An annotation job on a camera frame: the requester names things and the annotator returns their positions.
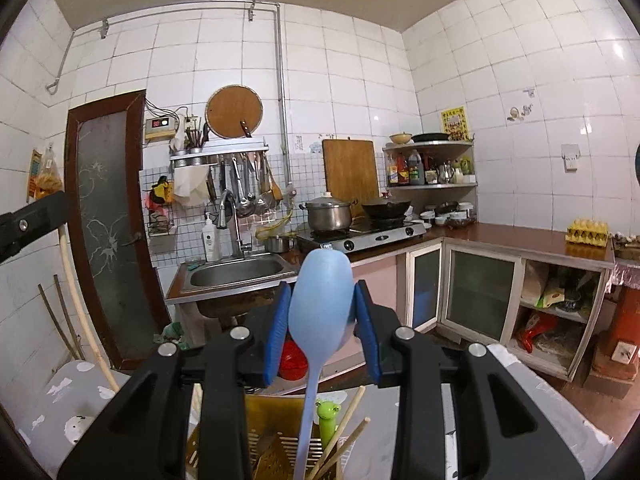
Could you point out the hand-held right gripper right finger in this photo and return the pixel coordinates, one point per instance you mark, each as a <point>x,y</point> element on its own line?
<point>367,340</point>

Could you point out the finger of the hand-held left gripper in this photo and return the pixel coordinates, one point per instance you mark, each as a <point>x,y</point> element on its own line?
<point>30,225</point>

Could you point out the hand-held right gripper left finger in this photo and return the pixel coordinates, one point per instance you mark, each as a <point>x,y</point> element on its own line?
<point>277,340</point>

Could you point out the blue plastic spoon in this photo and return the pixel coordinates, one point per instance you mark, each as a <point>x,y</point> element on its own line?
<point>320,305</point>

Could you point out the gold perforated utensil holder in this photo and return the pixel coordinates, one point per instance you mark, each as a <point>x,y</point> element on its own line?
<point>270,410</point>

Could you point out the row of hanging steel utensils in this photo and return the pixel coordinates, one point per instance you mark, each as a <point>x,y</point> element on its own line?
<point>245,190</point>

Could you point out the red plastic container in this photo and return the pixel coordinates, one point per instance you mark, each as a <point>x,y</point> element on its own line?
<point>292,360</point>

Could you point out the yellow hanging bag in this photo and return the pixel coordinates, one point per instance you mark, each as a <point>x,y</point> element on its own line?
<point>47,177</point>

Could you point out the brown framed glass door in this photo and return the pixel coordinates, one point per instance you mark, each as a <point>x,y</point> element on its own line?
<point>110,240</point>

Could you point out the steel sink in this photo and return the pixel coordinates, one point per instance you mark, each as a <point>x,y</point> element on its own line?
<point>235,270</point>

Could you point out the green frog utensil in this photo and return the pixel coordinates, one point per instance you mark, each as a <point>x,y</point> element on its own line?
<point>327,425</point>

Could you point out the small steel pot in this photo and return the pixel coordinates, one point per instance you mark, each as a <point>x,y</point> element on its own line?
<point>277,244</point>

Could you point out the thin bamboo stick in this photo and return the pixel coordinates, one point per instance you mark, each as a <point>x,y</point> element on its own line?
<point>67,315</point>
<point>52,320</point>

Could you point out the steel gas stove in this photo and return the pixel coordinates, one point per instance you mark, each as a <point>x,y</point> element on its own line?
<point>370,240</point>

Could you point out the white soap bottle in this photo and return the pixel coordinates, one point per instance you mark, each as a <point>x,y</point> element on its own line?
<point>211,242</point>

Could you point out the steel pot with lid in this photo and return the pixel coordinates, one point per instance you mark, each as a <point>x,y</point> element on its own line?
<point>327,215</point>

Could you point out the black wok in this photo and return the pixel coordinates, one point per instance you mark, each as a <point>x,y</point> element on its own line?
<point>385,209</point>

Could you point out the steel faucet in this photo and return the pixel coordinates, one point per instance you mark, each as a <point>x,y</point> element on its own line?
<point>232,215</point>

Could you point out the yellow rubber glove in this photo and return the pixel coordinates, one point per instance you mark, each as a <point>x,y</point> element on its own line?
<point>161,190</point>

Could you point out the white hanging cloth bag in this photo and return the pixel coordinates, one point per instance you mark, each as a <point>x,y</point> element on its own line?
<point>192,185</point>

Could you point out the brown top kitchen cabinet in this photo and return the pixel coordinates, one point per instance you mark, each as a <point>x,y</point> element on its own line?
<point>500,237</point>

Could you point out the rectangular wooden cutting board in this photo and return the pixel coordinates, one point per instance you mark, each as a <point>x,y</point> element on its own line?
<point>350,170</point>

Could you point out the orange label sauce bottle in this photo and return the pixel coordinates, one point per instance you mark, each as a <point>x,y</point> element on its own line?
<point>403,172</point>

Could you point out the small steel kettle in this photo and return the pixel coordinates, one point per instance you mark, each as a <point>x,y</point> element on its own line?
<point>447,175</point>

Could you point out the grey printed tablecloth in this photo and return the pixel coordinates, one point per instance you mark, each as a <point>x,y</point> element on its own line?
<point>65,410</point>

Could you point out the steel corner shelf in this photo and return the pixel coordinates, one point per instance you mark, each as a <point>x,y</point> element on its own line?
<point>430,146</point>

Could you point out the beige bowl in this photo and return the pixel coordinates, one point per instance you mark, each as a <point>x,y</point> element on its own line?
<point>401,138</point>

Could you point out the black flat pan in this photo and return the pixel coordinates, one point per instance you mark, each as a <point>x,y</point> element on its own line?
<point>430,136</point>

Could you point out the round wooden board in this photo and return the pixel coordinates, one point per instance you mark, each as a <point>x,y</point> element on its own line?
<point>232,110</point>

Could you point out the yellow egg carton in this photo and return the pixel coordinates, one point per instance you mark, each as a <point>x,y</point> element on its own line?
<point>587,232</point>

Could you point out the wall control box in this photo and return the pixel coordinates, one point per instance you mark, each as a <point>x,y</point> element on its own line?
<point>160,129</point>

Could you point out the steel wall rack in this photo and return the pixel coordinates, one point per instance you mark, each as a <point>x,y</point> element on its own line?
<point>220,152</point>

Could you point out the yellow wall poster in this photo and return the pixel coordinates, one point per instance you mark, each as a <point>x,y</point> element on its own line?
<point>455,124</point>

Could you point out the grey wall pipe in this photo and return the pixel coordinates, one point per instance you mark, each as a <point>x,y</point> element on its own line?
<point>280,85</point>

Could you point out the white wall socket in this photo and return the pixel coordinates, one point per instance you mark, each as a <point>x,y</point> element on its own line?
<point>570,157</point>

